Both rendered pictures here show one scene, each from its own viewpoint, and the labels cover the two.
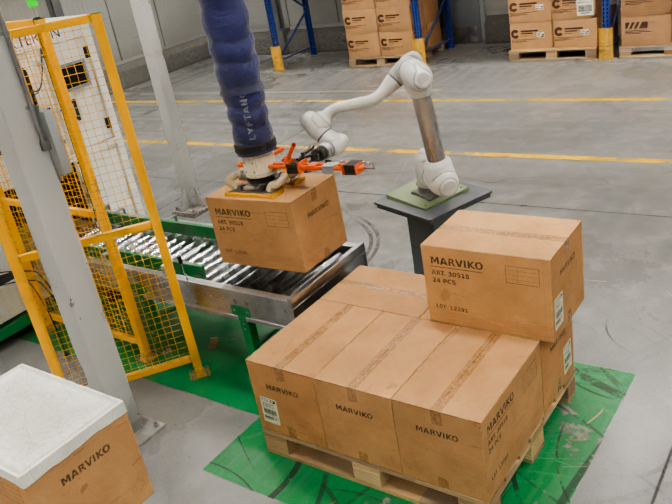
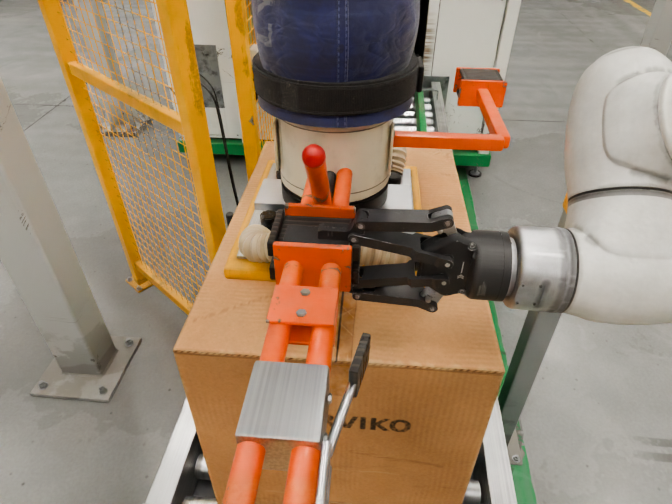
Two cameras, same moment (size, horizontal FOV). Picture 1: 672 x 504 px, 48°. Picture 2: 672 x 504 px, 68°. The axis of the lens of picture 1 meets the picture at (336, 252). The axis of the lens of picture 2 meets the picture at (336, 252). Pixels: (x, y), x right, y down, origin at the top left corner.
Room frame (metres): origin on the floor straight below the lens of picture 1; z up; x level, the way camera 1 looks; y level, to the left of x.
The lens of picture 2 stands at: (3.49, -0.26, 1.55)
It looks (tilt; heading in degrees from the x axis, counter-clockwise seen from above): 39 degrees down; 56
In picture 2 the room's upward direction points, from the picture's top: straight up
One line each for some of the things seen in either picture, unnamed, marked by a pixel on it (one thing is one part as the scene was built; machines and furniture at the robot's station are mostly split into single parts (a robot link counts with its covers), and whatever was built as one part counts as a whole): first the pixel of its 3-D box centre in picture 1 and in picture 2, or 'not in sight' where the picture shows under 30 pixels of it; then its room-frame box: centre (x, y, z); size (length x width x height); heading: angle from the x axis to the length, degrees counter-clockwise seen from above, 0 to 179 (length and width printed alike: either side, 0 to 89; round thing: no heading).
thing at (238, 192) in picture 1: (253, 189); (277, 203); (3.79, 0.37, 1.09); 0.34 x 0.10 x 0.05; 52
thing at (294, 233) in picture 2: not in sight; (317, 237); (3.71, 0.10, 1.23); 0.07 x 0.03 x 0.01; 141
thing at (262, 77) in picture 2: (255, 144); (337, 71); (3.87, 0.31, 1.31); 0.23 x 0.23 x 0.04
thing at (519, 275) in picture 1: (503, 271); not in sight; (3.03, -0.74, 0.74); 0.60 x 0.40 x 0.40; 51
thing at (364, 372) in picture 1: (413, 363); not in sight; (3.03, -0.27, 0.34); 1.20 x 1.00 x 0.40; 51
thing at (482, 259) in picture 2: (317, 155); (461, 263); (3.83, 0.01, 1.20); 0.09 x 0.07 x 0.08; 141
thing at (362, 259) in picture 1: (331, 290); not in sight; (3.68, 0.06, 0.48); 0.70 x 0.03 x 0.15; 141
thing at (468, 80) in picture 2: not in sight; (478, 86); (4.26, 0.39, 1.19); 0.09 x 0.08 x 0.05; 142
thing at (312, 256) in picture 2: (296, 165); (316, 245); (3.71, 0.12, 1.20); 0.10 x 0.08 x 0.06; 142
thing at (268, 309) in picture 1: (145, 283); (277, 207); (4.17, 1.17, 0.50); 2.31 x 0.05 x 0.19; 51
